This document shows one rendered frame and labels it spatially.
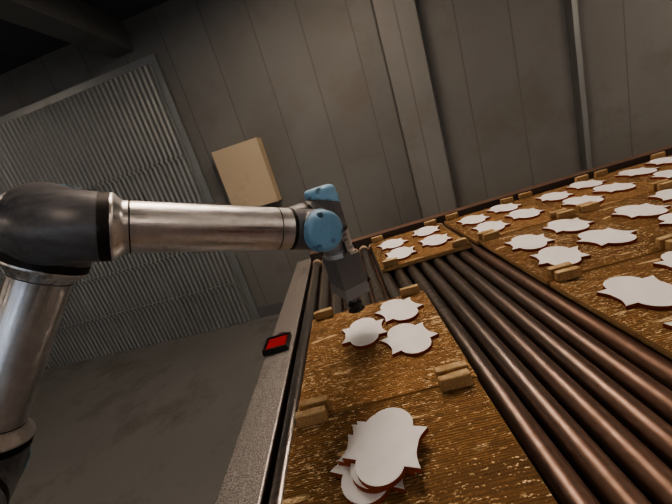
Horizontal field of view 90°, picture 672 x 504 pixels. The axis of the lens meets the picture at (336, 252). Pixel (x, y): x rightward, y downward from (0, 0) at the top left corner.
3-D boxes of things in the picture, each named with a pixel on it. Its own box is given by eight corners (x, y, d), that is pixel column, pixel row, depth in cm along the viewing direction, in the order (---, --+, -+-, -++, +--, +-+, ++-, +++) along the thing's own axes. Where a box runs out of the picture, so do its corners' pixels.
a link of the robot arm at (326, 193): (294, 194, 78) (324, 183, 81) (309, 238, 81) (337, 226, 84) (308, 192, 71) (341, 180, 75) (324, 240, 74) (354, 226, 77)
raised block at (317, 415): (298, 430, 61) (293, 418, 61) (299, 422, 63) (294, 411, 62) (329, 422, 61) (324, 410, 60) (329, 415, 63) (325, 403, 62)
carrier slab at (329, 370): (298, 426, 64) (295, 420, 64) (314, 324, 104) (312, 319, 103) (478, 382, 61) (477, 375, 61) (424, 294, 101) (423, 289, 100)
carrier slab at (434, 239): (382, 273, 127) (379, 263, 126) (370, 246, 167) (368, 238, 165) (472, 247, 125) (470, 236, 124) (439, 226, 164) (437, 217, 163)
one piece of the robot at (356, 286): (366, 232, 77) (383, 295, 82) (348, 230, 86) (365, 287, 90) (329, 248, 74) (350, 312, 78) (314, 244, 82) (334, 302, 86)
